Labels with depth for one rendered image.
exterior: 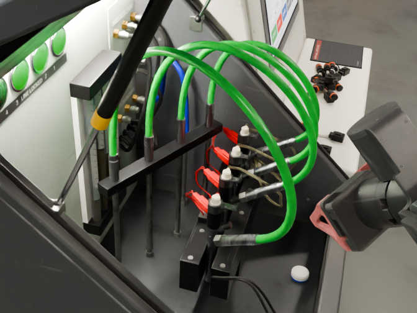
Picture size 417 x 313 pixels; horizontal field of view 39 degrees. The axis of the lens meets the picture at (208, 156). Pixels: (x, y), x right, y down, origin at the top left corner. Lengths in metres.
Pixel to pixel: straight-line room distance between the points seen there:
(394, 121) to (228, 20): 0.76
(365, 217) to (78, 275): 0.36
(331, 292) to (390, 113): 0.65
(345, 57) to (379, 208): 1.31
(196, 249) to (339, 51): 1.00
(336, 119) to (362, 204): 0.95
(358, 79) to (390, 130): 1.25
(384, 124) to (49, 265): 0.45
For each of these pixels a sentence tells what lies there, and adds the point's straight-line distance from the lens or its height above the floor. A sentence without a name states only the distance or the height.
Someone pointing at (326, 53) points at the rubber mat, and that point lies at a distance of 1.93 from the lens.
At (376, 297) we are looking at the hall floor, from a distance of 2.50.
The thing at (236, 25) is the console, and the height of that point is 1.29.
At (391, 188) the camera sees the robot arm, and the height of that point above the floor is 1.44.
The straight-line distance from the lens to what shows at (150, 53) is 0.90.
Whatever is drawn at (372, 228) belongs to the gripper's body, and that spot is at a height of 1.36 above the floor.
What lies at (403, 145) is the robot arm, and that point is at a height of 1.50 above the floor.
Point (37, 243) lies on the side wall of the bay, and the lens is 0.77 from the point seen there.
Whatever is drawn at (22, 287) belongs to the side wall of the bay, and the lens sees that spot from 0.85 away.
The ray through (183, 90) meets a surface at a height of 1.23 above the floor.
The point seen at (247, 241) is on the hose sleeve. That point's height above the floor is 1.15.
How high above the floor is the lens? 1.81
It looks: 36 degrees down
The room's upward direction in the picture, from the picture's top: 4 degrees clockwise
